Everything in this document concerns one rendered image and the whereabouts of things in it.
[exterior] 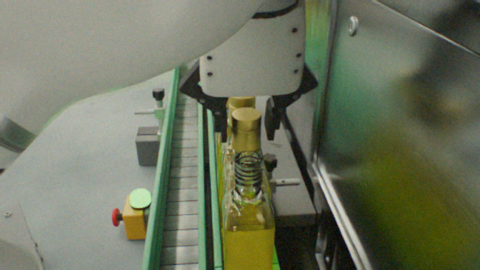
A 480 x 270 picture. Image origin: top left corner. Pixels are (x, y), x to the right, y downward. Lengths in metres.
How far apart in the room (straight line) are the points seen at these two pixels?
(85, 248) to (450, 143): 0.75
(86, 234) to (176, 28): 0.78
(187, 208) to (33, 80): 0.58
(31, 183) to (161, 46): 0.98
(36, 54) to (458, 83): 0.25
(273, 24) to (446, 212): 0.20
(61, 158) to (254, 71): 0.90
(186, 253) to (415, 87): 0.45
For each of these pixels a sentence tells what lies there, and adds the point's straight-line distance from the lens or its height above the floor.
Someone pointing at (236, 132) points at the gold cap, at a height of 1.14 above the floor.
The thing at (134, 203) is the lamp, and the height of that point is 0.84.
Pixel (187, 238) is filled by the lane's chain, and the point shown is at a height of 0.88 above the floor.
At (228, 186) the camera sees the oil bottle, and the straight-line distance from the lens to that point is 0.47.
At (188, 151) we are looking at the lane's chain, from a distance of 0.89.
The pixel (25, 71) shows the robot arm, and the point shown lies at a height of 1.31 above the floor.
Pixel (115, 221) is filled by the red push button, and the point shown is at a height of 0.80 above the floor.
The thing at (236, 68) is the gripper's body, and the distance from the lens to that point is 0.36.
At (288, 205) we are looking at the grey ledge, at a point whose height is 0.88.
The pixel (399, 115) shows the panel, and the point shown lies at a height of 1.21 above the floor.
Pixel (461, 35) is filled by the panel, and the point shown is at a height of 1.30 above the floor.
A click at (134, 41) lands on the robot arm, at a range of 0.17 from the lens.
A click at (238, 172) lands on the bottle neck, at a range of 0.40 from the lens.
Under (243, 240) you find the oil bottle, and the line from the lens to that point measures 0.43.
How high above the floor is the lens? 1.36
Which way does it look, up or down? 31 degrees down
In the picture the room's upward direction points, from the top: straight up
